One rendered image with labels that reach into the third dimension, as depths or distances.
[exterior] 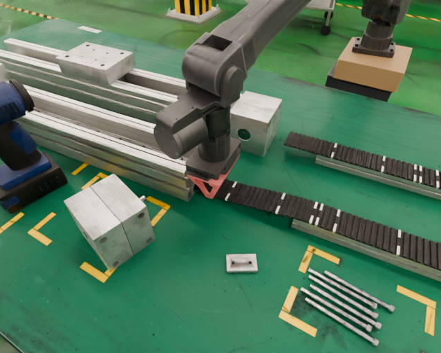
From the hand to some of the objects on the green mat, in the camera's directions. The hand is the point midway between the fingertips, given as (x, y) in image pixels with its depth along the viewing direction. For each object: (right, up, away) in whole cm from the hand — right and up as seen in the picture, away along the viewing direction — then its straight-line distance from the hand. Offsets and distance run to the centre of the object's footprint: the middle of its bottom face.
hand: (215, 185), depth 61 cm
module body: (-39, +12, +14) cm, 44 cm away
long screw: (+22, -16, -14) cm, 31 cm away
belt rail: (+66, -8, -6) cm, 67 cm away
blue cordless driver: (-39, -2, 0) cm, 39 cm away
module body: (-31, +24, +26) cm, 47 cm away
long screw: (+18, -19, -17) cm, 31 cm away
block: (+10, +12, +13) cm, 20 cm away
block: (-16, -8, -6) cm, 19 cm away
